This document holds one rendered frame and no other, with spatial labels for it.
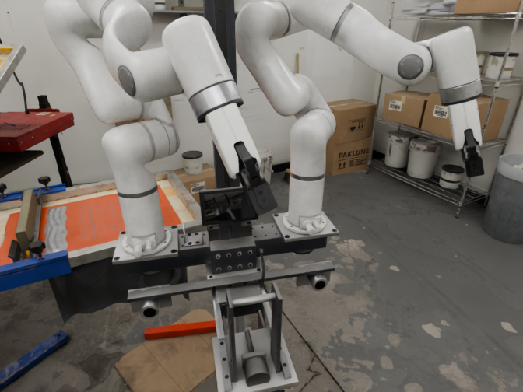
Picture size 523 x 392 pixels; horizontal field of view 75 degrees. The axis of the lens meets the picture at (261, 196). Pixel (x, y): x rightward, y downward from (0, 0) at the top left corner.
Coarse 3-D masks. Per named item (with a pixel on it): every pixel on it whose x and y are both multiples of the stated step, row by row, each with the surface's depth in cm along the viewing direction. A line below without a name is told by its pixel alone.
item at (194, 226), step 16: (160, 176) 168; (176, 176) 165; (64, 192) 150; (80, 192) 154; (96, 192) 157; (176, 192) 157; (0, 208) 141; (192, 208) 136; (192, 224) 126; (80, 256) 109; (96, 256) 112; (112, 256) 114
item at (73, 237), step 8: (168, 208) 143; (168, 216) 138; (176, 216) 138; (72, 224) 132; (168, 224) 132; (176, 224) 132; (40, 232) 127; (72, 232) 127; (8, 240) 122; (16, 240) 122; (72, 240) 122; (80, 240) 122; (88, 240) 122; (96, 240) 122; (104, 240) 122; (112, 240) 122; (0, 248) 118; (8, 248) 118; (72, 248) 118; (80, 248) 118; (0, 256) 114; (0, 264) 110
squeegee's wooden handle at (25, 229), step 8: (24, 192) 134; (32, 192) 135; (24, 200) 128; (32, 200) 130; (24, 208) 122; (32, 208) 127; (24, 216) 117; (32, 216) 124; (24, 224) 113; (32, 224) 121; (16, 232) 108; (24, 232) 109; (32, 232) 118; (24, 240) 110; (24, 248) 111
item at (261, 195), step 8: (256, 168) 45; (248, 176) 45; (256, 176) 46; (256, 184) 47; (264, 184) 48; (248, 192) 48; (256, 192) 47; (264, 192) 47; (256, 200) 48; (264, 200) 47; (272, 200) 48; (256, 208) 48; (264, 208) 48; (272, 208) 48
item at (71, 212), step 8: (160, 192) 157; (88, 200) 150; (96, 200) 150; (104, 200) 150; (160, 200) 150; (168, 200) 150; (48, 208) 143; (72, 208) 143; (16, 216) 138; (40, 216) 138; (72, 216) 138; (8, 224) 132; (16, 224) 132; (40, 224) 132; (8, 232) 127
